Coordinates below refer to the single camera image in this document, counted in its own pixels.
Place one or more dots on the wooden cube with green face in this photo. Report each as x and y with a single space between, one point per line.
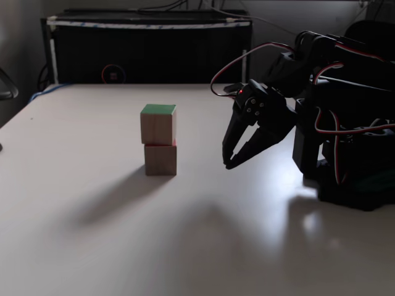
155 126

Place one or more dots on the wooden cube with red face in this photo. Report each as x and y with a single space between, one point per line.
160 160

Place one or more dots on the black office chair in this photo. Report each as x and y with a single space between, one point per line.
370 29

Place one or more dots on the black chair armrest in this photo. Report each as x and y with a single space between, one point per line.
10 89

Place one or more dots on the small black gripper camera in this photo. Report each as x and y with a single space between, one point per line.
232 89

